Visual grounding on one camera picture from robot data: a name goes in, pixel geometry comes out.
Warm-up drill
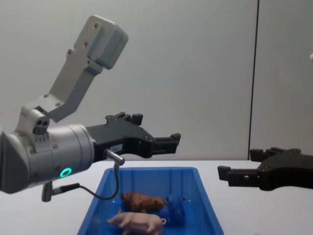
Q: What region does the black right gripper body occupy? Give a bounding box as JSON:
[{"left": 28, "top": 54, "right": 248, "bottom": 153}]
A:
[{"left": 257, "top": 152, "right": 313, "bottom": 192}]

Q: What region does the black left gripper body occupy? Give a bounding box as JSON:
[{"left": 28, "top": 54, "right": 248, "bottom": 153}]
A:
[{"left": 85, "top": 120, "right": 154, "bottom": 164}]

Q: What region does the blue plastic bin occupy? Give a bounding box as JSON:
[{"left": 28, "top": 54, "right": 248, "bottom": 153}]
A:
[{"left": 77, "top": 167, "right": 225, "bottom": 235}]

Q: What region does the brown toy animal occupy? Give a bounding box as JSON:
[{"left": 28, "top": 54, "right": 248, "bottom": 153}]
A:
[{"left": 120, "top": 191, "right": 169, "bottom": 214}]

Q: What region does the blue toy animal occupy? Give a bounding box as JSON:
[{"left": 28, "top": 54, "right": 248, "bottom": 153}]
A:
[{"left": 158, "top": 194, "right": 187, "bottom": 226}]

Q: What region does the pink toy pig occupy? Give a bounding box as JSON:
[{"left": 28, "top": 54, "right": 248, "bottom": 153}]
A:
[{"left": 107, "top": 207, "right": 167, "bottom": 235}]

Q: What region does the thin dark wrist cable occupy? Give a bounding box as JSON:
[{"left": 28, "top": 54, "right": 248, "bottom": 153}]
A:
[{"left": 41, "top": 148, "right": 126, "bottom": 202}]

